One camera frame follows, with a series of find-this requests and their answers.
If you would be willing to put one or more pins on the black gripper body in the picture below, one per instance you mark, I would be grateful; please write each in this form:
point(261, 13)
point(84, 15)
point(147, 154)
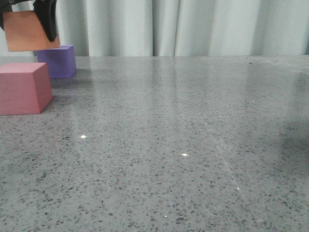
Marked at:
point(6, 5)

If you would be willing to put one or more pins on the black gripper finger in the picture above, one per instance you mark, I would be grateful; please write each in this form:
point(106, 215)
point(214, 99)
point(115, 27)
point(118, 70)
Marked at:
point(45, 11)
point(1, 19)

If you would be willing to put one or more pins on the orange foam cube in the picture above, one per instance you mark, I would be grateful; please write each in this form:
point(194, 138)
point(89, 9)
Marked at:
point(24, 32)

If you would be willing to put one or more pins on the pale green curtain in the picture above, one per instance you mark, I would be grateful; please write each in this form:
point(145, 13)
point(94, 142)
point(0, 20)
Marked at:
point(99, 28)

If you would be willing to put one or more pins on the purple foam cube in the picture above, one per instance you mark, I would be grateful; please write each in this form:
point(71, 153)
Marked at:
point(60, 61)

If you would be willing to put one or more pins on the pink foam cube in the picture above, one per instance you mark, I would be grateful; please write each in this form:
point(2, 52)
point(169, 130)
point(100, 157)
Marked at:
point(24, 88)

